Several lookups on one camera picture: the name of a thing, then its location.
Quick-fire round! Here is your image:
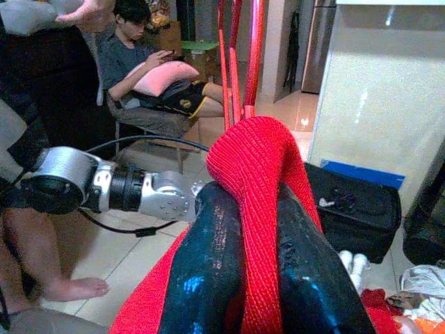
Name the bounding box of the orange plastic bag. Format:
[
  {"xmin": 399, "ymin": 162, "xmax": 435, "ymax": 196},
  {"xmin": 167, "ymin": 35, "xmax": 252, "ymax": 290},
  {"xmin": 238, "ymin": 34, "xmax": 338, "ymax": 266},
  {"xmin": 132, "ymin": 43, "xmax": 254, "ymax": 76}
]
[{"xmin": 399, "ymin": 315, "xmax": 445, "ymax": 334}]

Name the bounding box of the white striped shirt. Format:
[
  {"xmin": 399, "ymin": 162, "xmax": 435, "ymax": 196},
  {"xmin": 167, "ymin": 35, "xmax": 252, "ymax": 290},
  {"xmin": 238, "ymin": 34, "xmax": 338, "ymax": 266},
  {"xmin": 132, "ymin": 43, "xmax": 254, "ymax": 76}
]
[{"xmin": 399, "ymin": 264, "xmax": 445, "ymax": 321}]

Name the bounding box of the standing barefoot person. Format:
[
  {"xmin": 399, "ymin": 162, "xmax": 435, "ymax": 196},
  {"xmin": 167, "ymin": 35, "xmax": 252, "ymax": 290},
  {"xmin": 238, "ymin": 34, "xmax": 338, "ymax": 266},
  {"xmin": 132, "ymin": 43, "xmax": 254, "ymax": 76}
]
[{"xmin": 0, "ymin": 0, "xmax": 118, "ymax": 314}]

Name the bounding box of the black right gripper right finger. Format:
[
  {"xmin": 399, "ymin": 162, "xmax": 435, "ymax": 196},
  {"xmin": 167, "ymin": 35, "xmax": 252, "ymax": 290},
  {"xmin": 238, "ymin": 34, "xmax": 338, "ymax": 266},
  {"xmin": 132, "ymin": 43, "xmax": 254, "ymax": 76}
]
[{"xmin": 276, "ymin": 182, "xmax": 378, "ymax": 334}]

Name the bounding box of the red shirt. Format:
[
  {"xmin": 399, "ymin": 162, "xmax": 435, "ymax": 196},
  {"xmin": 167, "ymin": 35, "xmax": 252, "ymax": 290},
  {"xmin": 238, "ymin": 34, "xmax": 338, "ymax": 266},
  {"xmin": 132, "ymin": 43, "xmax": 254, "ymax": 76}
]
[{"xmin": 109, "ymin": 116, "xmax": 401, "ymax": 334}]

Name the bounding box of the pink pillow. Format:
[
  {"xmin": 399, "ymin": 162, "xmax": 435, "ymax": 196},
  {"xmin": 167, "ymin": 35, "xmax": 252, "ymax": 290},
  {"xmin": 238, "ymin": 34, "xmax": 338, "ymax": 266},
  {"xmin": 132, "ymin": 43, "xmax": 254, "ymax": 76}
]
[{"xmin": 131, "ymin": 61, "xmax": 201, "ymax": 97}]

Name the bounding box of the red clothes hanger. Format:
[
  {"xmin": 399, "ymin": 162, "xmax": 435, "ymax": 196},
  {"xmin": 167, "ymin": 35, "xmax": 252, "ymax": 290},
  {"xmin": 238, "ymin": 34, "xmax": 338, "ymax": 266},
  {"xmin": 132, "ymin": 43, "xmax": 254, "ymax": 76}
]
[{"xmin": 217, "ymin": 0, "xmax": 267, "ymax": 132}]

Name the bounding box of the green topped cardboard box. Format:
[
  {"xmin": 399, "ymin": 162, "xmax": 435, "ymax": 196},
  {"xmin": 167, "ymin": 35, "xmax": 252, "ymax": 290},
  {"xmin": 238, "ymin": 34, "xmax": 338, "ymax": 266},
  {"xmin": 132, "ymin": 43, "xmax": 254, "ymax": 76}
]
[{"xmin": 180, "ymin": 40, "xmax": 220, "ymax": 84}]

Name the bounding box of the seated person grey shirt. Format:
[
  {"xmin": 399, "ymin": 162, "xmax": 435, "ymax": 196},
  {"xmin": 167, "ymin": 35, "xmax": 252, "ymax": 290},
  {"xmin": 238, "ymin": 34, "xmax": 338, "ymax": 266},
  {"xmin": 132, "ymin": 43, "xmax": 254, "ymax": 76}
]
[{"xmin": 95, "ymin": 0, "xmax": 230, "ymax": 119}]

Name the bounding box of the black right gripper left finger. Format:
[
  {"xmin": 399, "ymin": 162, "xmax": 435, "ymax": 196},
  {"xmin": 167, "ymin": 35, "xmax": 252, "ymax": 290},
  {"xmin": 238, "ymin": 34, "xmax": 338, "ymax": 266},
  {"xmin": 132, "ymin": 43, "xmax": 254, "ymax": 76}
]
[{"xmin": 158, "ymin": 180, "xmax": 248, "ymax": 334}]

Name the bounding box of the steel refrigerator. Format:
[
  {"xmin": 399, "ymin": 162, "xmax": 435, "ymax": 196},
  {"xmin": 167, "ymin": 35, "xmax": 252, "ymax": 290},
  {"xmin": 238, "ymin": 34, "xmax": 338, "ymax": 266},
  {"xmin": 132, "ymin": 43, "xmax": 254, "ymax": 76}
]
[{"xmin": 302, "ymin": 0, "xmax": 337, "ymax": 95}]

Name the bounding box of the blue board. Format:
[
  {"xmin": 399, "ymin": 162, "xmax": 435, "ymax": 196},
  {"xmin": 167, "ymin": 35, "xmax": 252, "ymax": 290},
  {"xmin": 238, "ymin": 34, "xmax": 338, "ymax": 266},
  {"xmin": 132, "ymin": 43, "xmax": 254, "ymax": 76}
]
[{"xmin": 319, "ymin": 159, "xmax": 406, "ymax": 191}]

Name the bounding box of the grey cushioned chair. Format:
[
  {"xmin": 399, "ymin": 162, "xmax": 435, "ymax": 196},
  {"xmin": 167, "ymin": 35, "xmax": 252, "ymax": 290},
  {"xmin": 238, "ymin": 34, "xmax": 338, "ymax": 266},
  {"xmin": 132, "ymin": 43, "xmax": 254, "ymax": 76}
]
[{"xmin": 106, "ymin": 90, "xmax": 199, "ymax": 175}]

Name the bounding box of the black carry case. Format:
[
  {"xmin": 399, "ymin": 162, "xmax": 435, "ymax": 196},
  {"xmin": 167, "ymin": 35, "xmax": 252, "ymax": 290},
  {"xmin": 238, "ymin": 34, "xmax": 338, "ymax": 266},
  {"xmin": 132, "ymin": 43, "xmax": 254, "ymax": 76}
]
[{"xmin": 304, "ymin": 161, "xmax": 403, "ymax": 265}]

